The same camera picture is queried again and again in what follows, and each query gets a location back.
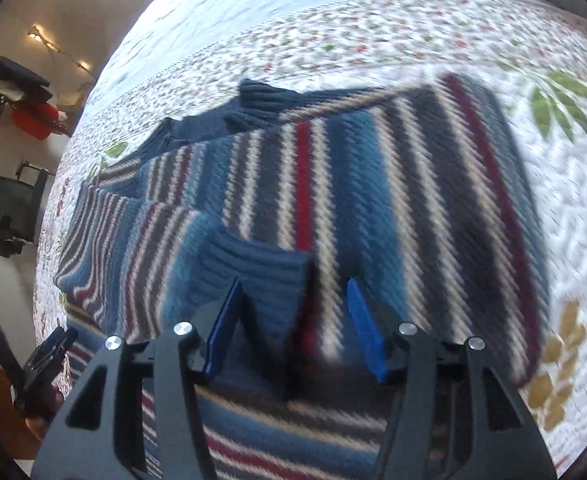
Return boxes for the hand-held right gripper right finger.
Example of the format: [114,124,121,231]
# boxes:
[346,277,558,480]

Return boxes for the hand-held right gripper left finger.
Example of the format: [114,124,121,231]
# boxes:
[32,277,246,480]

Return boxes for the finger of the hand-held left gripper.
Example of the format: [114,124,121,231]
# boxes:
[0,319,25,392]
[23,326,79,386]

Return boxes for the blue striped knit sweater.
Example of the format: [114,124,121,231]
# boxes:
[53,74,549,480]

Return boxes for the person's left hand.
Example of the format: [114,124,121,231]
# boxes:
[26,395,66,442]

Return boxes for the black office chair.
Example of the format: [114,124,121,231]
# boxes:
[0,160,54,259]

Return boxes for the red bag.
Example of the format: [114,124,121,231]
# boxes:
[12,102,61,141]

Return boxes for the white floral quilt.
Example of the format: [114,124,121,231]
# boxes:
[33,0,587,476]

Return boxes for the string of lights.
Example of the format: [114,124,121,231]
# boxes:
[27,25,96,80]

